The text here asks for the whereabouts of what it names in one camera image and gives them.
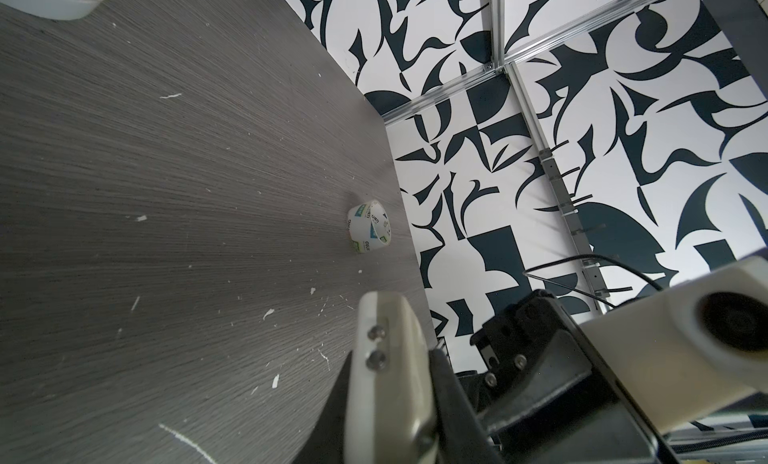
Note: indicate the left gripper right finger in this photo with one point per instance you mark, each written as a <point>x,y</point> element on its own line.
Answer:
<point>461,438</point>

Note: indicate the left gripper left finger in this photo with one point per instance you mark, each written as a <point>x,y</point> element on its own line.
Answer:
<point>325,444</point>

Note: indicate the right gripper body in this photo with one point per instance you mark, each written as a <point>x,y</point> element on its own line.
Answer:
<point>548,397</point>

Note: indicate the white remote control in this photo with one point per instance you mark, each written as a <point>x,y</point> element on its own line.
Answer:
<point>390,413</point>

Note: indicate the clear tape roll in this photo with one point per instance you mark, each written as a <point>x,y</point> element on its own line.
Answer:
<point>368,227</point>

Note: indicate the black wall hook rail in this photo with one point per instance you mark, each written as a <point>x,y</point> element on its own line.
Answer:
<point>589,267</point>

